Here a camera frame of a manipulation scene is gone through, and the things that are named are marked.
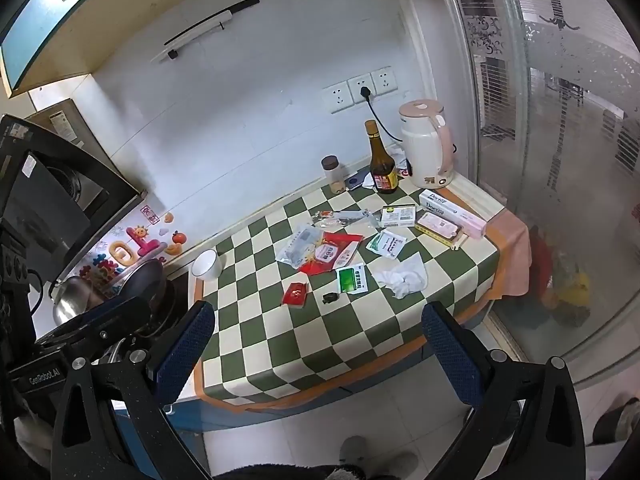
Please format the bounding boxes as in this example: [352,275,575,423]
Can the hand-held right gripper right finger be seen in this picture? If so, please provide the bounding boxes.
[421,302,601,480]

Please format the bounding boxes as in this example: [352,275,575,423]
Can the long white pink box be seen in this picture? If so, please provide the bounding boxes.
[418,188,487,239]

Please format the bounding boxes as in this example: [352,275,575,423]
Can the pink flat packet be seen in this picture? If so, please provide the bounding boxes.
[415,211,464,244]

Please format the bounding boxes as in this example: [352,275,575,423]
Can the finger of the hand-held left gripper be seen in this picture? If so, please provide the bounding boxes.
[34,296,152,356]

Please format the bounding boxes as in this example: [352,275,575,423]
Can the green white checkered tablecloth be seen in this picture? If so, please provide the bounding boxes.
[192,169,503,413]

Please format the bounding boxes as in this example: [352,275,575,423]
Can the dark glass sauce bottle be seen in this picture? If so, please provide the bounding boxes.
[364,120,400,195]

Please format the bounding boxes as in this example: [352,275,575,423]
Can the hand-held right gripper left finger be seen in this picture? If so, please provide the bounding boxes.
[50,301,216,480]

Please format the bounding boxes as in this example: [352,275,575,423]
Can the clear plastic bag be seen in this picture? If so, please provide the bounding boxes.
[275,224,327,269]

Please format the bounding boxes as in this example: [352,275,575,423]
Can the person's left forearm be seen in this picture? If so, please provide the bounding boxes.
[0,400,63,480]

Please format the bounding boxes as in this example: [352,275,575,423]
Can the frosted glass sliding door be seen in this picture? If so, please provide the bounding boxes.
[437,0,640,392]

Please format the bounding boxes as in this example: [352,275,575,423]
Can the clear crumpled plastic wrapper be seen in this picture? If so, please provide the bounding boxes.
[310,208,384,231]

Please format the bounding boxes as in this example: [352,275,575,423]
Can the yellow tape measure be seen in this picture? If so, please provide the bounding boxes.
[414,224,467,252]

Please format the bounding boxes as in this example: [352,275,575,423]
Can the black frying pan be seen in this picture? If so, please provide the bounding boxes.
[106,259,174,322]

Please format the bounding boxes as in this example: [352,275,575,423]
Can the red white packet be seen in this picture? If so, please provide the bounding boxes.
[298,232,365,276]

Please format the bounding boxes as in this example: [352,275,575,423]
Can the pink white electric kettle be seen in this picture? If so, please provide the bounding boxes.
[398,99,457,191]

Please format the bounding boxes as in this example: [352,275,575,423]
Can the small red packet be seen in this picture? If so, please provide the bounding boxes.
[282,282,309,307]

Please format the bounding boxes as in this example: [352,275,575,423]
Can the white green medicine box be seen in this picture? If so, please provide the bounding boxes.
[380,204,417,229]

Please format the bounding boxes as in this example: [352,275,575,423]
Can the wall cabinet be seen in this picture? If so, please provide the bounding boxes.
[0,0,203,98]

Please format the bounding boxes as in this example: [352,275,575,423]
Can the steel pot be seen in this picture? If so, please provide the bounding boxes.
[52,274,109,327]

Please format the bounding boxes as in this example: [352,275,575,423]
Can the grey slipper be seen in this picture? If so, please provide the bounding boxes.
[592,399,640,447]

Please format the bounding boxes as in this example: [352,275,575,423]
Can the colourful wall stickers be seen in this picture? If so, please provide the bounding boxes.
[75,204,189,292]

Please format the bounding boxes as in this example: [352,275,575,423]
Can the black range hood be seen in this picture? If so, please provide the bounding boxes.
[0,114,147,283]

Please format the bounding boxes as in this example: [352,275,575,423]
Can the spice jar with brown lid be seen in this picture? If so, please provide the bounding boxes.
[321,155,348,195]

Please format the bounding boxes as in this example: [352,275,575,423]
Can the white black wall rail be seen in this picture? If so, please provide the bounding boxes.
[151,0,261,64]

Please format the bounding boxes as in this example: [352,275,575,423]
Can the white wall socket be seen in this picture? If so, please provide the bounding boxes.
[347,74,376,106]
[321,81,354,115]
[370,66,399,96]

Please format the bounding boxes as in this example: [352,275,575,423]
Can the pink cloth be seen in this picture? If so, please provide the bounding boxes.
[486,207,531,302]

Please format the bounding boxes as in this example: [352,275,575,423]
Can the crumpled white tissue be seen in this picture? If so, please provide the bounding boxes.
[372,254,430,300]

